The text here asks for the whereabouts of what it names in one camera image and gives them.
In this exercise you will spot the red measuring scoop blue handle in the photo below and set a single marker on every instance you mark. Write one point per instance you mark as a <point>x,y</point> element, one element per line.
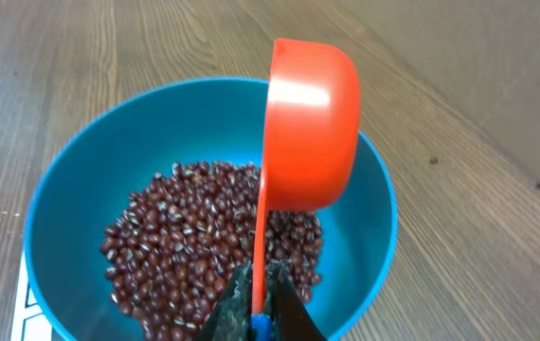
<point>309,141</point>

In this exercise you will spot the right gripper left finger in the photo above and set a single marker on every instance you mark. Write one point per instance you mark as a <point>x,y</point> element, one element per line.
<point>230,319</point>

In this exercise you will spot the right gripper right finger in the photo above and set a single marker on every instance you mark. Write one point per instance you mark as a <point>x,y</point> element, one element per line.
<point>289,318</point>

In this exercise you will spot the red beans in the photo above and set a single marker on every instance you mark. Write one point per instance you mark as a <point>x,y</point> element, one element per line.
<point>173,249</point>

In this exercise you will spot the white kitchen scale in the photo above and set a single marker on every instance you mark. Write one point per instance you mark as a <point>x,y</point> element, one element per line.
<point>29,323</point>

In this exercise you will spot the blue bowl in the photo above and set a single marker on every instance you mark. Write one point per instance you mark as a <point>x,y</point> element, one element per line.
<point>88,183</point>

